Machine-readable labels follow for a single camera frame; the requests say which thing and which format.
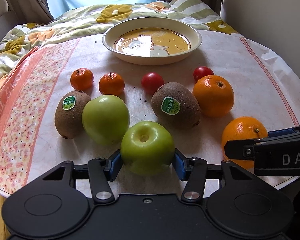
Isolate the small mandarin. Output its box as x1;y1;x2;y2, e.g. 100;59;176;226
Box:
70;68;94;90
98;72;125;96

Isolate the floral striped duvet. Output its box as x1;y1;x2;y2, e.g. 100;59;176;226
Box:
0;0;236;89

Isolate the pink floral towel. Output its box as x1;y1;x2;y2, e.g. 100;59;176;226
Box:
0;31;300;196

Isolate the kiwi with sticker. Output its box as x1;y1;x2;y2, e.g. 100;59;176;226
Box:
151;82;201;129
55;91;91;139

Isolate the large orange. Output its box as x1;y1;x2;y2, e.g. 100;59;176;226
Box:
192;75;235;118
221;116;268;160

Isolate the cream ceramic bowl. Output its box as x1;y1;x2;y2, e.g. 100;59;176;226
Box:
102;17;202;66

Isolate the red cherry tomato right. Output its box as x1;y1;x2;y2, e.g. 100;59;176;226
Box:
193;66;214;82

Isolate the green apple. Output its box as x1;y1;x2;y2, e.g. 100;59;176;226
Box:
82;95;130;145
120;121;175;176

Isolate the green apple front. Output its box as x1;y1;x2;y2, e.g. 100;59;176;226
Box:
120;121;175;176

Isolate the red cherry tomato left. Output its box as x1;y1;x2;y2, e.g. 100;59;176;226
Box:
141;72;165;95

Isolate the brown curtain left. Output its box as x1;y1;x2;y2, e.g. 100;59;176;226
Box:
6;0;54;23

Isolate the red cherry tomato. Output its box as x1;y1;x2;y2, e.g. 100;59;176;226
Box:
141;72;165;95
193;66;214;82

